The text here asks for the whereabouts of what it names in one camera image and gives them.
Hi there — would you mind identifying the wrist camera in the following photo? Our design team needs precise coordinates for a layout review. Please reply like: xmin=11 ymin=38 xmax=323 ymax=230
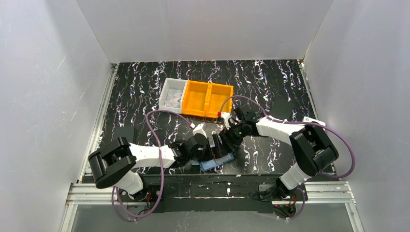
xmin=217 ymin=112 xmax=236 ymax=130
xmin=192 ymin=123 xmax=207 ymax=137

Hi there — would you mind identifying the right orange bin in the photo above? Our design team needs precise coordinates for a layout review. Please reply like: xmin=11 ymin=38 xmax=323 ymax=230
xmin=205 ymin=83 xmax=234 ymax=118

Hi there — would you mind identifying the left orange bin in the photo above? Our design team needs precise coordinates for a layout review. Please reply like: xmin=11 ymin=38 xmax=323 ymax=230
xmin=182 ymin=80 xmax=211 ymax=117

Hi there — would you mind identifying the blue card holder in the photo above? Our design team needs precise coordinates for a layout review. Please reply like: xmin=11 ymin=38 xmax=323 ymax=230
xmin=190 ymin=153 xmax=234 ymax=172

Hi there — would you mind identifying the black flat box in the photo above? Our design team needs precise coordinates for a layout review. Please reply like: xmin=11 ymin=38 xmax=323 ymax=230
xmin=113 ymin=126 xmax=137 ymax=143

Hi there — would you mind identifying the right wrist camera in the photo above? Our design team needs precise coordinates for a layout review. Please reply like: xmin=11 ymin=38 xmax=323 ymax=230
xmin=217 ymin=112 xmax=236 ymax=130

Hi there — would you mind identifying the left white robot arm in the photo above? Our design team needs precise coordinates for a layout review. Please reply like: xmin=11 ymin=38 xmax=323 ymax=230
xmin=88 ymin=133 xmax=228 ymax=195

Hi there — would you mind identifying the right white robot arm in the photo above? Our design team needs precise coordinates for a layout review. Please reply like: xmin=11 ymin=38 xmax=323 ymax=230
xmin=217 ymin=106 xmax=339 ymax=192

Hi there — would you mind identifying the orange bin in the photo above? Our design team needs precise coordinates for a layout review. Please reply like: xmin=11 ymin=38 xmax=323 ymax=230
xmin=205 ymin=83 xmax=234 ymax=118
xmin=182 ymin=80 xmax=211 ymax=117

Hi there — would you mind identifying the white plastic bin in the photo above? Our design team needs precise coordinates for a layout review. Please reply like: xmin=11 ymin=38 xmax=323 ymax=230
xmin=159 ymin=78 xmax=188 ymax=114

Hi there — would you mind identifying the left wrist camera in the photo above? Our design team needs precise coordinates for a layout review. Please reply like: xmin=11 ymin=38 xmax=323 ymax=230
xmin=192 ymin=123 xmax=207 ymax=137

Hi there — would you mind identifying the white box with label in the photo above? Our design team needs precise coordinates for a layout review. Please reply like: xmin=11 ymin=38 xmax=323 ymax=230
xmin=303 ymin=116 xmax=326 ymax=126

